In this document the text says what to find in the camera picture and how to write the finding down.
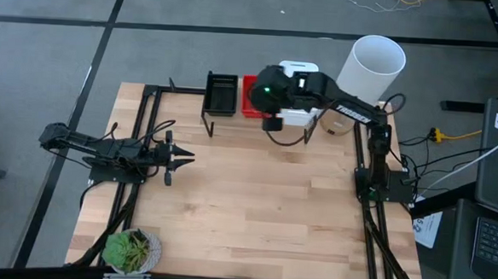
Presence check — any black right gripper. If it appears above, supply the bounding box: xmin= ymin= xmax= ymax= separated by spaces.
xmin=249 ymin=64 xmax=299 ymax=118

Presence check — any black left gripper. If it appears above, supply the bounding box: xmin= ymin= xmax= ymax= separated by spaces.
xmin=150 ymin=129 xmax=198 ymax=188

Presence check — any red slotted plastic basket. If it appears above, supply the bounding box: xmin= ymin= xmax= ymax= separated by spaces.
xmin=240 ymin=73 xmax=275 ymax=120

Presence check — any white plastic handle basket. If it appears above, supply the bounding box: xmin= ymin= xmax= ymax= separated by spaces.
xmin=275 ymin=59 xmax=322 ymax=129

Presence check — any black slotted plastic basket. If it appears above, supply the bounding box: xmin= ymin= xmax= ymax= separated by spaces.
xmin=201 ymin=71 xmax=240 ymax=118

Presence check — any potted green succulent plant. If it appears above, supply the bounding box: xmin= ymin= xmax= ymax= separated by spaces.
xmin=101 ymin=227 xmax=164 ymax=277

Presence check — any yellow power plug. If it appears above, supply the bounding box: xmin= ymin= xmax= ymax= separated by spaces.
xmin=428 ymin=126 xmax=484 ymax=147

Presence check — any white printed paper sheet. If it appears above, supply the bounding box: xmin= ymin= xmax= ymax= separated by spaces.
xmin=412 ymin=206 xmax=443 ymax=250

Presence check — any black desk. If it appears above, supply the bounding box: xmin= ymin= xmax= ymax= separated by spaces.
xmin=407 ymin=92 xmax=498 ymax=279

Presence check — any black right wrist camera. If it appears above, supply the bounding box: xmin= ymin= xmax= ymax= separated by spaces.
xmin=261 ymin=115 xmax=284 ymax=133

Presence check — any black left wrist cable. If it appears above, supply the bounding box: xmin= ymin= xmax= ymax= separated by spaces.
xmin=143 ymin=117 xmax=177 ymax=148

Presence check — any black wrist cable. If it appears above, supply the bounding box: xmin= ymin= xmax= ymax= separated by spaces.
xmin=265 ymin=114 xmax=320 ymax=150
xmin=143 ymin=117 xmax=177 ymax=148

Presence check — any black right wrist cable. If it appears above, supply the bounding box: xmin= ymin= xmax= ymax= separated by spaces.
xmin=265 ymin=114 xmax=320 ymax=150

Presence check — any black aluminium rig frame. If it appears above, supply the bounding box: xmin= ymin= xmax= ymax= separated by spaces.
xmin=64 ymin=78 xmax=435 ymax=279

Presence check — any white floor cable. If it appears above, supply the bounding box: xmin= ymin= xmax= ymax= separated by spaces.
xmin=337 ymin=0 xmax=432 ymax=16

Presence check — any yellow floor cable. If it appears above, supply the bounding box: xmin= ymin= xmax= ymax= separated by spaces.
xmin=393 ymin=0 xmax=433 ymax=7

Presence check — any black power cable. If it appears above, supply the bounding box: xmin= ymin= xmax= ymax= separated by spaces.
xmin=396 ymin=134 xmax=485 ymax=188

